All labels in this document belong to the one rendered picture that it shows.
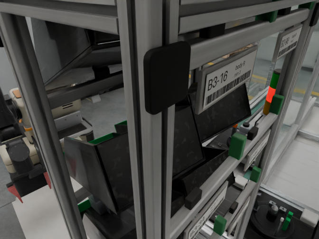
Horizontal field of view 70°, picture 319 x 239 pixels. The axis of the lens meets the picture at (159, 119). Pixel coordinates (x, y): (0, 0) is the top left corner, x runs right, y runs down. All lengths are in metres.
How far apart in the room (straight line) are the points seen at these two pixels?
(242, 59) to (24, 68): 0.20
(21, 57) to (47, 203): 0.92
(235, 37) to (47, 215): 1.01
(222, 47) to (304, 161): 1.29
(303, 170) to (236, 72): 1.20
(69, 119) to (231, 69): 1.09
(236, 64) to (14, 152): 0.77
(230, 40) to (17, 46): 0.18
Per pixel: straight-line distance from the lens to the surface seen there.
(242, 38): 0.19
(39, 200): 1.16
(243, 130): 1.13
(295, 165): 1.37
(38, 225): 1.07
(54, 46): 0.23
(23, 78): 0.26
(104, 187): 0.24
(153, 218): 0.17
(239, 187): 0.98
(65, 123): 1.21
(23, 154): 0.86
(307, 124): 1.78
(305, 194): 1.24
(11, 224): 2.33
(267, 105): 0.87
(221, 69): 0.16
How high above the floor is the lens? 1.66
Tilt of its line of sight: 31 degrees down
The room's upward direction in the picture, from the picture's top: straight up
